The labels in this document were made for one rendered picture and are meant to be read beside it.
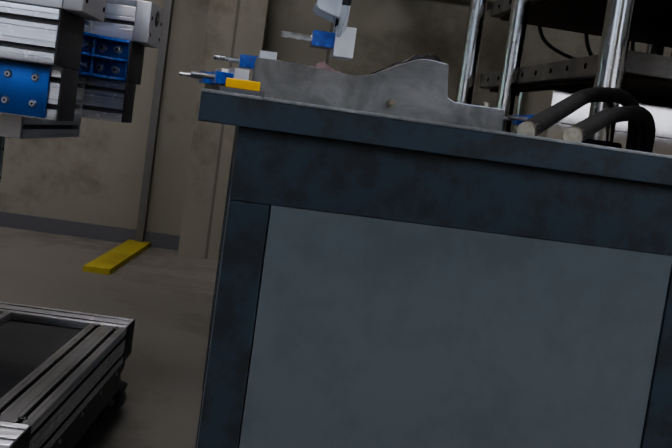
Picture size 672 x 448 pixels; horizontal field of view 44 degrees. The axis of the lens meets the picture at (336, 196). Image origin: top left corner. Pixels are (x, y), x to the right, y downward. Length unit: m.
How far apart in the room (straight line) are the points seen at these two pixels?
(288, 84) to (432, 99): 0.28
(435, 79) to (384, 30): 2.95
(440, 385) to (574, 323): 0.19
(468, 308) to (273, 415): 0.28
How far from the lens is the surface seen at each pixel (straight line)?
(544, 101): 2.37
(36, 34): 1.44
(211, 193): 4.45
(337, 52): 1.51
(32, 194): 4.85
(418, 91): 1.66
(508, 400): 1.14
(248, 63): 1.79
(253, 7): 4.46
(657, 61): 2.03
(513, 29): 2.65
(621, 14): 1.93
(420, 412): 1.11
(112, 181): 4.72
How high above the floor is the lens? 0.77
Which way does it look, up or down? 4 degrees down
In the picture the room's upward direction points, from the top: 8 degrees clockwise
